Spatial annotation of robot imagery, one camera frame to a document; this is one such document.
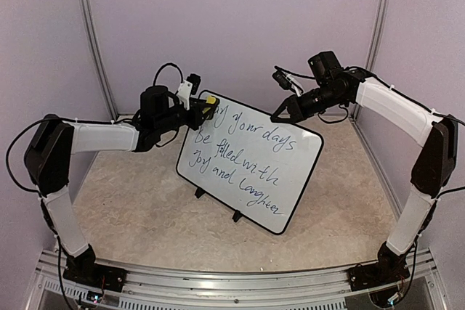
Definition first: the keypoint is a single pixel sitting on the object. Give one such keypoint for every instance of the aluminium corner post left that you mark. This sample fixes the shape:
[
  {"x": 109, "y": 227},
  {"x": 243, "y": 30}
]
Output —
[{"x": 95, "y": 52}]

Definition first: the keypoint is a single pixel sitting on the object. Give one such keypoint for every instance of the aluminium corner post right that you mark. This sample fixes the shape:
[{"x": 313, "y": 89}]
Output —
[{"x": 376, "y": 38}]

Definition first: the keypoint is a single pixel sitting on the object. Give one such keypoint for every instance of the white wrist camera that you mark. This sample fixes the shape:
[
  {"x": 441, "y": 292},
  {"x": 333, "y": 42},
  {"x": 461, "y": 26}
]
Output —
[
  {"x": 187, "y": 89},
  {"x": 286, "y": 81}
]

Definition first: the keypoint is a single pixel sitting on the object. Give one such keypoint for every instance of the aluminium front rail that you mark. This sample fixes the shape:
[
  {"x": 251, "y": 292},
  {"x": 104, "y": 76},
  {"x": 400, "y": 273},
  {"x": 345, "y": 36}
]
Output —
[{"x": 149, "y": 287}]

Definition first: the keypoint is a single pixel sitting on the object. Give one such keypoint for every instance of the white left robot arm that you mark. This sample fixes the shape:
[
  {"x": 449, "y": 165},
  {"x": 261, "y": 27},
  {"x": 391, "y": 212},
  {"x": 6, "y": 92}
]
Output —
[{"x": 48, "y": 156}]

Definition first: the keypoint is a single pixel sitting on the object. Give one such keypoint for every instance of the black whiteboard stand foot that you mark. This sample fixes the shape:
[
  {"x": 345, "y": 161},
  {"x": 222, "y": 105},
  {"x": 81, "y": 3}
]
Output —
[
  {"x": 237, "y": 215},
  {"x": 199, "y": 192}
]

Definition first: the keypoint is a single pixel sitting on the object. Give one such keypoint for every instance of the white whiteboard with black frame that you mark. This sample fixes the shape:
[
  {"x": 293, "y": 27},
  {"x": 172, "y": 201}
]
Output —
[{"x": 255, "y": 167}]

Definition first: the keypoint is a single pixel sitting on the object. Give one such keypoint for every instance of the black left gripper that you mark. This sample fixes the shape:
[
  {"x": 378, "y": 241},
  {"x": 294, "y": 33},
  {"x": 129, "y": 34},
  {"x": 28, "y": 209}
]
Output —
[{"x": 199, "y": 103}]

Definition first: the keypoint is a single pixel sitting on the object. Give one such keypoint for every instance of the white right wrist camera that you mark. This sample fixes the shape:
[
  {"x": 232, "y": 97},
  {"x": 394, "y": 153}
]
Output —
[{"x": 286, "y": 81}]

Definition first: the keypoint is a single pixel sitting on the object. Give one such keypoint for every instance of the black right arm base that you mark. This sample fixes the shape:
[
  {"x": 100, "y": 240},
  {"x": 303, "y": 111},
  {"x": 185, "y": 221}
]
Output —
[{"x": 388, "y": 279}]

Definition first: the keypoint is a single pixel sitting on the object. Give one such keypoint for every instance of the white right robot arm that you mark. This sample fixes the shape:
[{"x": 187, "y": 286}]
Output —
[{"x": 434, "y": 134}]

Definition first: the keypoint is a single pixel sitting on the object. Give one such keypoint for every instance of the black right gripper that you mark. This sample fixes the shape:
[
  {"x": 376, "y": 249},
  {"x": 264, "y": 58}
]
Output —
[{"x": 296, "y": 115}]

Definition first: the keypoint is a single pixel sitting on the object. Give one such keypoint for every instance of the aluminium corner post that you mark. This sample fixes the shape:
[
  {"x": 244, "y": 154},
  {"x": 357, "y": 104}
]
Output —
[
  {"x": 376, "y": 38},
  {"x": 95, "y": 52}
]

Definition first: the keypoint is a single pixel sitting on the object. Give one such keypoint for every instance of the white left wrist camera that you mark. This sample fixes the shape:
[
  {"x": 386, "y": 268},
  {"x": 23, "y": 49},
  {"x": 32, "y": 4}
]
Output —
[{"x": 187, "y": 89}]

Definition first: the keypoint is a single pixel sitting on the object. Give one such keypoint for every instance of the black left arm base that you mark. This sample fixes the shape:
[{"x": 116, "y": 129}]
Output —
[{"x": 83, "y": 269}]

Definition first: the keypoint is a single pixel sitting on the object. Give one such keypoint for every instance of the yellow black whiteboard eraser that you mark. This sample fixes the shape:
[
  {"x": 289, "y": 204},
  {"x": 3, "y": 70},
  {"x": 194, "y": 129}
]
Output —
[{"x": 212, "y": 102}]

